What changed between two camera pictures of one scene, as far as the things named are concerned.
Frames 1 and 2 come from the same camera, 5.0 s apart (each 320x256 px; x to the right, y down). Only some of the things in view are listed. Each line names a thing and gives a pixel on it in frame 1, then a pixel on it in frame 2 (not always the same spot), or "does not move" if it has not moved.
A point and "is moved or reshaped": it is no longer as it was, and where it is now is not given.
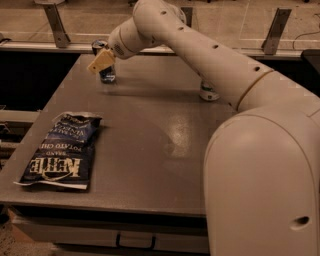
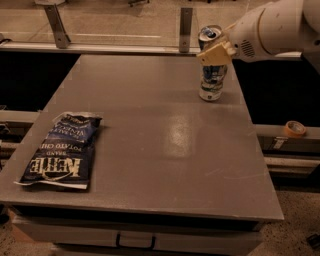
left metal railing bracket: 59,34 does not move
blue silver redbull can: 107,75 is moved or reshaped
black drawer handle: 135,247 does not move
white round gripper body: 115,42 -> 244,37
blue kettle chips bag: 65,155 does not move
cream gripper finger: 102,60 -> 217,55
